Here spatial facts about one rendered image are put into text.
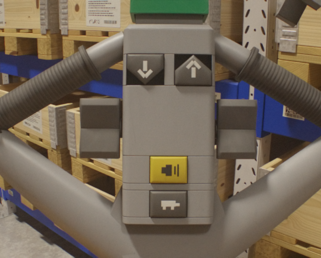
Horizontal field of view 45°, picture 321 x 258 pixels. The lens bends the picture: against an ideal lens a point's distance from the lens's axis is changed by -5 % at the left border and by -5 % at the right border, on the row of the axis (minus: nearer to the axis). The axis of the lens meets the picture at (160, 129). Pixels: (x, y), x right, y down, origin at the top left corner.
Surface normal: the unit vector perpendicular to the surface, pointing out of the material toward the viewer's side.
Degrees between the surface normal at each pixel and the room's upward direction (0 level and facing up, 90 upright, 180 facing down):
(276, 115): 90
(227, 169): 90
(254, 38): 90
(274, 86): 97
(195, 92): 74
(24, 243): 0
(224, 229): 69
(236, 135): 57
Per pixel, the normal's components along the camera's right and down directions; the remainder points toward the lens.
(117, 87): -0.68, 0.21
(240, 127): 0.00, 0.30
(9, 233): 0.00, -0.96
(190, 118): 0.00, 0.01
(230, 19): 0.73, 0.20
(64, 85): 0.27, 0.49
